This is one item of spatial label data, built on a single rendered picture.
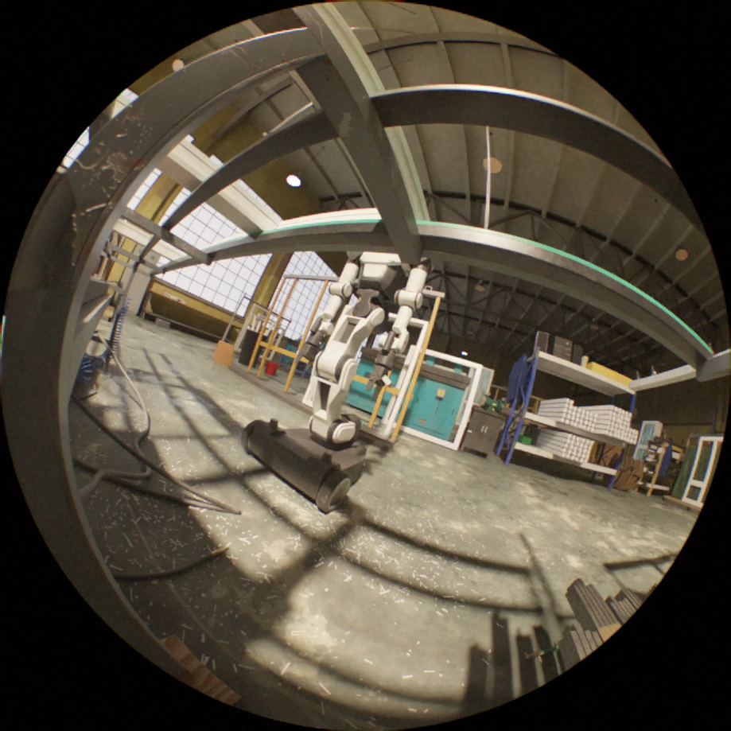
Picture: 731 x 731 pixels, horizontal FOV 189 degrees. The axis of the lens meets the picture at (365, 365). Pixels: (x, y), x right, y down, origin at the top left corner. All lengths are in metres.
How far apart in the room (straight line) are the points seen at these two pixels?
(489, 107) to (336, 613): 0.88
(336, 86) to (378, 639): 0.89
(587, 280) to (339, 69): 0.38
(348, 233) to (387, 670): 0.92
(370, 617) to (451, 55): 8.43
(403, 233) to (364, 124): 0.16
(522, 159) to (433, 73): 3.71
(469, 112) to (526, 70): 7.69
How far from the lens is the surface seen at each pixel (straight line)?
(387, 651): 0.69
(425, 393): 3.91
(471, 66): 7.83
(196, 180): 0.60
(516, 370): 4.77
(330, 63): 0.23
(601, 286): 0.41
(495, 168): 6.19
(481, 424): 3.69
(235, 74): 0.15
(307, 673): 0.61
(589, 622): 0.55
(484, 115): 0.24
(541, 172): 8.96
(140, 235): 1.60
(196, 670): 0.55
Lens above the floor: 0.59
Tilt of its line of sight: 4 degrees up
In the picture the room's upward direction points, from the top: 19 degrees clockwise
